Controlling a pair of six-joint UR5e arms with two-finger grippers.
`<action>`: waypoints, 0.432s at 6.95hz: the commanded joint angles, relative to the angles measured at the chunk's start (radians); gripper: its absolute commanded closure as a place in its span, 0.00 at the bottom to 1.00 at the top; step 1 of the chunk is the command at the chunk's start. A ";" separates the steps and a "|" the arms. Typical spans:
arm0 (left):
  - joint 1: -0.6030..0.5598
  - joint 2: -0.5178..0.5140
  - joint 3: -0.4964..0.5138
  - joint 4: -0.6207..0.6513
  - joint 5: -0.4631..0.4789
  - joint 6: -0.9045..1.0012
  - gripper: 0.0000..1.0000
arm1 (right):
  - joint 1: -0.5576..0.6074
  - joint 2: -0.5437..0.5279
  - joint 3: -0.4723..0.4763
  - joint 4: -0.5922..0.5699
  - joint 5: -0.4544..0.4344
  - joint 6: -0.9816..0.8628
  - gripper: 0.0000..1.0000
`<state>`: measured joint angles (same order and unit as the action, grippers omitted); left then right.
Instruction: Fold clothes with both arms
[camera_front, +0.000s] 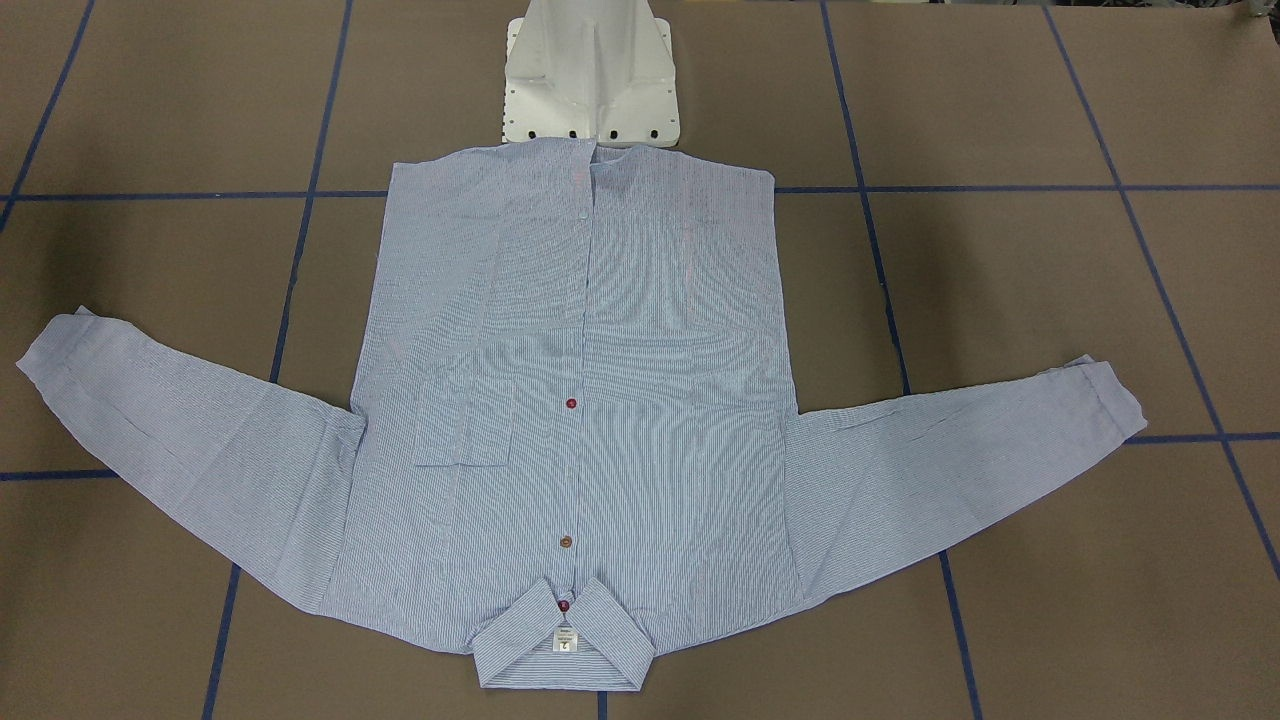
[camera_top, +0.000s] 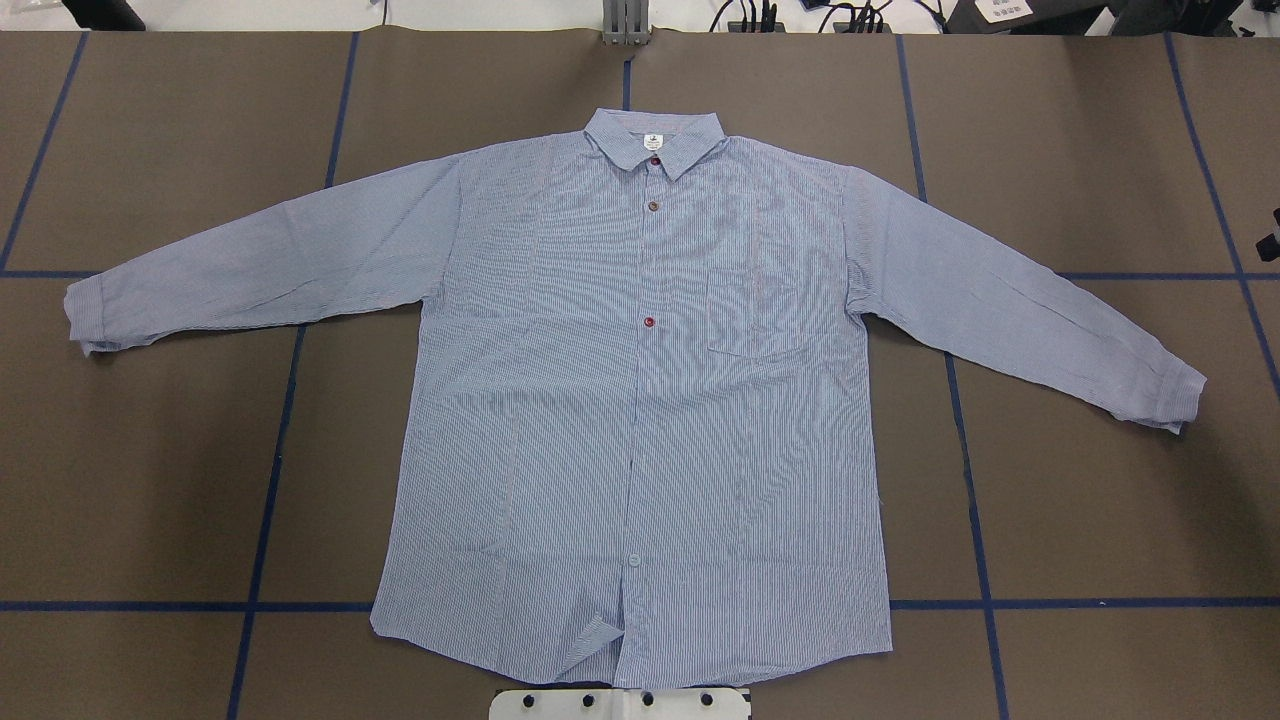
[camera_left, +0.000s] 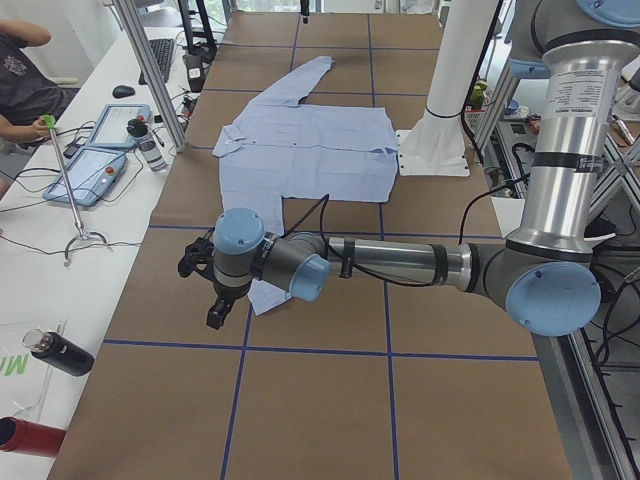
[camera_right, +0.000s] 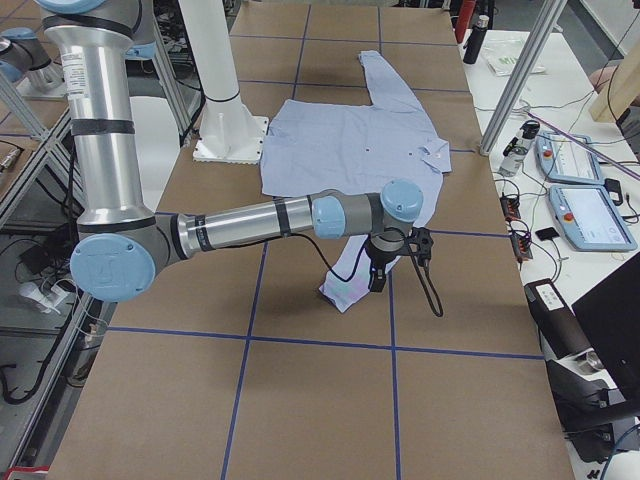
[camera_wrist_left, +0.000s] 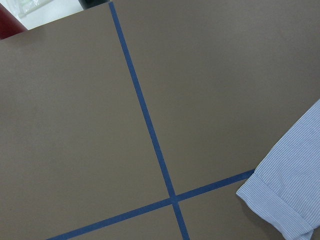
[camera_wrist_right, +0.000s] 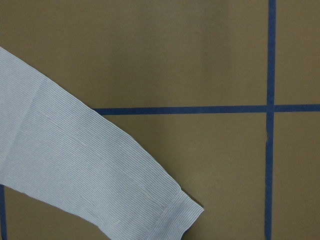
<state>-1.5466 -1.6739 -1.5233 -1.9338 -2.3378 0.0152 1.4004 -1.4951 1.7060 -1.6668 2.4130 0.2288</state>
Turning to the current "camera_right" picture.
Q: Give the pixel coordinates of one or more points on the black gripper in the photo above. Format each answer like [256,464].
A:
[379,261]

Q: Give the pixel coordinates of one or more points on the light blue striped shirt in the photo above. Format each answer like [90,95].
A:
[312,147]

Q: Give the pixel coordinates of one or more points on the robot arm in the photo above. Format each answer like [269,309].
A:
[22,55]
[123,245]

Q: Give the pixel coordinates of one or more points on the upper small circuit board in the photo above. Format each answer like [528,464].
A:
[510,208]

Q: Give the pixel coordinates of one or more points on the small circuit board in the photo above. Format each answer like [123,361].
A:
[521,245]
[510,208]

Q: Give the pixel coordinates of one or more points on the lower small circuit board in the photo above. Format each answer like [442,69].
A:
[521,245]

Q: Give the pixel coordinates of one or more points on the black labelled box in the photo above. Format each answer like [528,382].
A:
[555,319]

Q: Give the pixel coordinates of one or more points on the upper teach pendant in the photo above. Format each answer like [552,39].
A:
[561,160]

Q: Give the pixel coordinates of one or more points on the teach pendant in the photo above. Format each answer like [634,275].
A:
[589,220]
[561,160]

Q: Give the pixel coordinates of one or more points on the lower teach pendant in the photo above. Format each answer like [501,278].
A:
[589,220]

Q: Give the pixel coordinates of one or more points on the black water bottle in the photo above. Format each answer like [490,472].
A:
[475,40]

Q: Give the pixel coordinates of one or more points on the black monitor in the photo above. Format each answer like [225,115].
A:
[609,316]

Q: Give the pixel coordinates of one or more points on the white paper bag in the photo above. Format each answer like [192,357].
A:
[502,55]

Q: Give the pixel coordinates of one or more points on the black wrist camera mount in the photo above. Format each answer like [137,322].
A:
[421,243]

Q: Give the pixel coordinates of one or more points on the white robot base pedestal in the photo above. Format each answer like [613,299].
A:
[228,132]

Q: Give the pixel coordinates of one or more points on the wooden post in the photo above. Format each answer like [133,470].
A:
[620,21]

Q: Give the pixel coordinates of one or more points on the aluminium frame post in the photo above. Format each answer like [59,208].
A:
[534,45]

